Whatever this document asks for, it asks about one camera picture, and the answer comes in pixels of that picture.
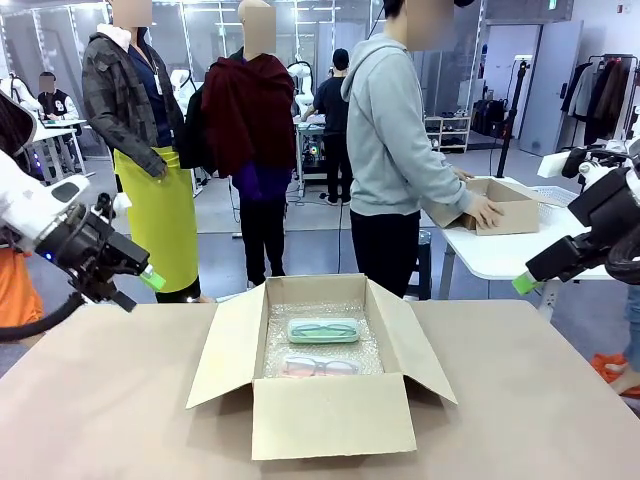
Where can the black left wrist adapter block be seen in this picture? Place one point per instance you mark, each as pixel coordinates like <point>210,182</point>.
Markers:
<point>72,245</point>

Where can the mannequin with dark red cloth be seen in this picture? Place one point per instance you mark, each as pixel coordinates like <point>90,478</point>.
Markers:
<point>245,115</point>

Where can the black right wrist adapter block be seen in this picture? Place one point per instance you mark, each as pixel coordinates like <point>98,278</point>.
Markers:
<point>607,197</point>

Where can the person's left hand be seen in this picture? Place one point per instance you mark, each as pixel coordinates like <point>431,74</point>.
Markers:
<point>463,175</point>

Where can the person's right forearm grey sleeve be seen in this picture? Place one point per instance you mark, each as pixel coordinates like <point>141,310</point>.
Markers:
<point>445,189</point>

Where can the seated person in varsity jacket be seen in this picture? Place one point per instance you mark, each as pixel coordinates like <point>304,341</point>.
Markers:
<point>57,100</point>

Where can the person in black clothes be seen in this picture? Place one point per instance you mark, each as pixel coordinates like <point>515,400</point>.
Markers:
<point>332,110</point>

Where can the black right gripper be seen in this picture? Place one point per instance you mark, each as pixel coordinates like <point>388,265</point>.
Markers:
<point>575,257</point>

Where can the dark blue plastic stool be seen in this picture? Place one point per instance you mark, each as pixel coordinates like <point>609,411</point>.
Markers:
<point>424,260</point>

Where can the orange cloth on floor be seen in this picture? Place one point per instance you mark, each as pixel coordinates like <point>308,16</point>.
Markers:
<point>607,367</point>

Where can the person in grey hoodie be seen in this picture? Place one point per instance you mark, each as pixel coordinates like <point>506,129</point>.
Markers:
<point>385,125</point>

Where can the bubble wrap sheet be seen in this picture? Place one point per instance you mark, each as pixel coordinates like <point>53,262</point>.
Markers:
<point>372,345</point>

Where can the background equipment cabinet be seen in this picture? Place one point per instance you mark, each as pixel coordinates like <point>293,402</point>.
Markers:
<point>312,150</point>

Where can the black wrist adapter block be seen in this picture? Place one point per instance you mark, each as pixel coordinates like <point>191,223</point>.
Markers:
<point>607,197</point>
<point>72,245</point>

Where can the white shoe rack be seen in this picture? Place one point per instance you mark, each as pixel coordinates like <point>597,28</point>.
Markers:
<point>450,132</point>

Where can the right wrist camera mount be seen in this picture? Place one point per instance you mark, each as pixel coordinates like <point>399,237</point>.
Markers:
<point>552,164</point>

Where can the bystander leg in jeans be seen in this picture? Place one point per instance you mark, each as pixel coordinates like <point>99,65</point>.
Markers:
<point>632,330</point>

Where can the mannequin plaid jacket yellow apron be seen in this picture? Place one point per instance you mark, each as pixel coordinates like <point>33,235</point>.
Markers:
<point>130,100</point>

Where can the white plastic basket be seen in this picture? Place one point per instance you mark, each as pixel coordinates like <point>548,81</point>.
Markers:
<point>555,196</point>

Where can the mint green glasses case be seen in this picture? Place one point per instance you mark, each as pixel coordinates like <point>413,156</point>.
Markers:
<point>323,331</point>

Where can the small cardboard box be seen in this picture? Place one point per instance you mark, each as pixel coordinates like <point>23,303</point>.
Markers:
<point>515,212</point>

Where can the clothes rack with coats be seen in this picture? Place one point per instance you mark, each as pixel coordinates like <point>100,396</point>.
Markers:
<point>600,95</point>

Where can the person's right hand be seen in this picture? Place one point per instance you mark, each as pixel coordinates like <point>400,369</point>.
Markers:
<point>487,212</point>

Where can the white background desk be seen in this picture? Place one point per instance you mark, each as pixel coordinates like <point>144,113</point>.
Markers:
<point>60,124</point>

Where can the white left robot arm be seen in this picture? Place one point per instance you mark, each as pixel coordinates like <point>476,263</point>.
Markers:
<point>22,200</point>

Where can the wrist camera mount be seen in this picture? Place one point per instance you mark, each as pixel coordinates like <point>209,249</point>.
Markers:
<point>552,164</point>
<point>120,204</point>

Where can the large open cardboard box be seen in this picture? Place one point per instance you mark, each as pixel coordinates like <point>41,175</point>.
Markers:
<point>330,420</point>

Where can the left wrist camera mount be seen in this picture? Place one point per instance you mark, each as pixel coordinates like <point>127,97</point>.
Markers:
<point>120,204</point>

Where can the black tripod stand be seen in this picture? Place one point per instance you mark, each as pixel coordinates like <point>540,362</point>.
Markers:
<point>515,115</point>

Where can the pink glasses case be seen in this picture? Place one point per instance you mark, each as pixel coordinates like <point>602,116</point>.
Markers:
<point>320,366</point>

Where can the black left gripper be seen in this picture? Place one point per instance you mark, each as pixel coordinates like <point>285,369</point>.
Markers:
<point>122,255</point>

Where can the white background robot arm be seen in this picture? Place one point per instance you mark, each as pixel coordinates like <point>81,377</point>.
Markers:
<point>17,92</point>
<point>182,87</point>
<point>302,87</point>

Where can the white table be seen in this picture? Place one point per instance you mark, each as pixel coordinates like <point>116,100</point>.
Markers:
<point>500,255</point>

